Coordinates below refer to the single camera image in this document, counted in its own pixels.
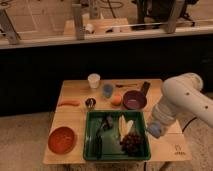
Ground white and yellow gripper body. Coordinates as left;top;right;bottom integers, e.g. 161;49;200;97
147;114;172;134

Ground blue sponge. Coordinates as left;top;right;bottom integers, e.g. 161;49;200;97
147;122;162;138

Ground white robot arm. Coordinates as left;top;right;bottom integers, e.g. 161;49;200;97
146;73;213;138

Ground green plastic tray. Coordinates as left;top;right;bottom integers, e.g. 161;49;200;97
83;110;151;161

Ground dark red grapes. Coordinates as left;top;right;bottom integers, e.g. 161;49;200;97
120;132;143;156

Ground orange fruit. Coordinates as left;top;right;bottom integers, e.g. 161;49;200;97
111;94;122;106

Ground dark spoon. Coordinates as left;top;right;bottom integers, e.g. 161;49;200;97
115;84;138;88

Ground blue cup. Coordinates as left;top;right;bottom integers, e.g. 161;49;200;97
102;84;114;98

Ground small metal cup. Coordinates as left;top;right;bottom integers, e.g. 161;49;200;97
85;98;96;110

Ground white cup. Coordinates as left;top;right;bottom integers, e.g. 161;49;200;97
87;73;100;89

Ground orange carrot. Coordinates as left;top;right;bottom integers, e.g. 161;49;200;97
57;100;80;106

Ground orange bowl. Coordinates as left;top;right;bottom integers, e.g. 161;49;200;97
48;127;77;155

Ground wooden table in background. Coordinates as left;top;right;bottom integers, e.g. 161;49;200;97
63;17;133;36

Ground black cable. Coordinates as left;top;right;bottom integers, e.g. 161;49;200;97
181;116;198;133

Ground purple pan with black handle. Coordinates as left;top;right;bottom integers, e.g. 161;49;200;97
123;82;150;110

